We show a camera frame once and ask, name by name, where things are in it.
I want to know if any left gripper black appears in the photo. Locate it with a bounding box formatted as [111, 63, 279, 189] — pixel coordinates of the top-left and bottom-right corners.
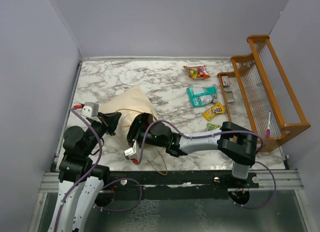
[83, 111, 122, 156]

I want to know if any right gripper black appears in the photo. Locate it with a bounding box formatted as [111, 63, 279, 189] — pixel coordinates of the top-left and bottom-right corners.
[121, 119, 167, 150]

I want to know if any beige paper bag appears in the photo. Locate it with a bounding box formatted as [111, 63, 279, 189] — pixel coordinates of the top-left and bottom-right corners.
[98, 85, 168, 176]

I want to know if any light green snack packet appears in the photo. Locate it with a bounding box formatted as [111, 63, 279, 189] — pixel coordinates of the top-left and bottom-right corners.
[206, 123, 221, 132]

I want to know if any teal snack packet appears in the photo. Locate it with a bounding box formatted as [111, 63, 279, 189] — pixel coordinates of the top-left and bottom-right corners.
[186, 84, 218, 107]

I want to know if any yellow candy bag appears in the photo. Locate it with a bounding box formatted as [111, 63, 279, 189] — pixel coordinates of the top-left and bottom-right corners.
[202, 102, 225, 121]

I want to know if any orange colourful candy bag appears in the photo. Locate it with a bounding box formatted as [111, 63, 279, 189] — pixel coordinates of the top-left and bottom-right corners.
[183, 65, 211, 80]

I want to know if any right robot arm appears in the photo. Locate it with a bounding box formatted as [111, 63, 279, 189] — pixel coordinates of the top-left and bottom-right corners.
[124, 113, 260, 188]

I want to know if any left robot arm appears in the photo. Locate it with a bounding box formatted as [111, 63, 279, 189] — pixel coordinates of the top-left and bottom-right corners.
[48, 108, 122, 232]

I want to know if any small grey card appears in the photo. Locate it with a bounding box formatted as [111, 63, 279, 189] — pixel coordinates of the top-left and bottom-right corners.
[226, 91, 235, 103]

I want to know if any small red white box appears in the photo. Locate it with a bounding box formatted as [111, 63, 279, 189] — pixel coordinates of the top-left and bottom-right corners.
[221, 76, 230, 87]

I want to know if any wooden tiered rack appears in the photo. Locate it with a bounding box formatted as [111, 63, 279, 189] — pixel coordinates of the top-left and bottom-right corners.
[217, 35, 311, 152]

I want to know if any pink white marker pen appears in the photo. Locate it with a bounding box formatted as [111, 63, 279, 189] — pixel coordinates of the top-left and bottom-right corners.
[265, 111, 272, 138]

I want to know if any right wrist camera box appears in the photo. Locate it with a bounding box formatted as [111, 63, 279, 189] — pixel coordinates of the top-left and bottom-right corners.
[123, 140, 141, 164]

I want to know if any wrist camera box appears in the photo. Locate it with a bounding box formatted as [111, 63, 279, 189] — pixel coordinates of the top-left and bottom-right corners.
[73, 102, 99, 118]
[123, 140, 141, 164]

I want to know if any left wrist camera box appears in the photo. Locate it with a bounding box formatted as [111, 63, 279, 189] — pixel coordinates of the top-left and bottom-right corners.
[73, 102, 99, 118]

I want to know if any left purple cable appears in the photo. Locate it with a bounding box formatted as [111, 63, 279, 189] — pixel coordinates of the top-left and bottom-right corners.
[51, 107, 104, 232]

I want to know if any purple cable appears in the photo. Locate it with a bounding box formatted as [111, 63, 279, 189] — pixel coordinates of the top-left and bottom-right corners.
[51, 107, 104, 232]
[136, 119, 277, 210]

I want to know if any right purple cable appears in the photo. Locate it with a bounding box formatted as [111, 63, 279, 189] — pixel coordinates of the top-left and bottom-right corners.
[136, 119, 277, 210]

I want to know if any black front frame bar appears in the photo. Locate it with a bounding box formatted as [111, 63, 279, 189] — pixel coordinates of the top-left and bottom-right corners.
[108, 170, 259, 200]

